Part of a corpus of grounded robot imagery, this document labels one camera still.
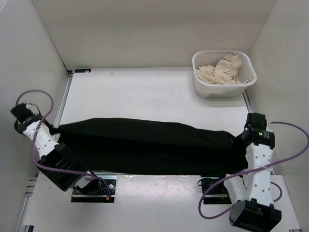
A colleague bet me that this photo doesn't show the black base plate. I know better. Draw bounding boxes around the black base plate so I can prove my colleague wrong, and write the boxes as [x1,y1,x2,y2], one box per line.
[197,172,246,204]
[71,172,117,203]

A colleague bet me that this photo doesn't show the black trousers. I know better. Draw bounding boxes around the black trousers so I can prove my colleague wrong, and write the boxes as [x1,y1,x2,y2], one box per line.
[50,118,248,174]

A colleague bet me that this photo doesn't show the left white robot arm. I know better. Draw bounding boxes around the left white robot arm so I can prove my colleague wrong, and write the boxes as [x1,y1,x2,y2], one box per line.
[11,103,102,194]

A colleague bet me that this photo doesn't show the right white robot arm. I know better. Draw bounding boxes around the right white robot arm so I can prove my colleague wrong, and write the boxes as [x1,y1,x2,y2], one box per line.
[217,113,281,232]

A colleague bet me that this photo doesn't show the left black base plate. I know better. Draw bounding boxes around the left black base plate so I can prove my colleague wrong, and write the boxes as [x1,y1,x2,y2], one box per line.
[71,172,117,203]

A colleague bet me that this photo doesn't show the aluminium frame rail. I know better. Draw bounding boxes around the aluminium frame rail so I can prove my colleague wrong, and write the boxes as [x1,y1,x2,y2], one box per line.
[93,170,207,176]

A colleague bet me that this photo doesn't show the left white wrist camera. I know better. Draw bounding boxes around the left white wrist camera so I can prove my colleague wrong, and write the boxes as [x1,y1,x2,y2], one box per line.
[26,102,40,115]

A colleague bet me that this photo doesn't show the white plastic basket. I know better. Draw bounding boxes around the white plastic basket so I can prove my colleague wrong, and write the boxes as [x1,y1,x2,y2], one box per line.
[192,50,257,98]

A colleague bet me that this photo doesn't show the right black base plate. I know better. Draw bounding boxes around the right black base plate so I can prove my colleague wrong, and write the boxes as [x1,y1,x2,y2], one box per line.
[197,172,246,204]

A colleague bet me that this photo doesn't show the beige trousers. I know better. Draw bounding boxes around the beige trousers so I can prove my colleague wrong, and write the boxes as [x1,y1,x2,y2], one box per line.
[196,54,252,85]

